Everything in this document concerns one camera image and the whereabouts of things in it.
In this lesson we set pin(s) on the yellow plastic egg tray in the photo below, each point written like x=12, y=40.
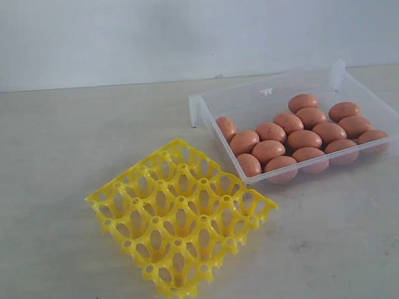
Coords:
x=177, y=214

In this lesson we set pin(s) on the clear plastic container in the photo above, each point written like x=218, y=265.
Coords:
x=253, y=103

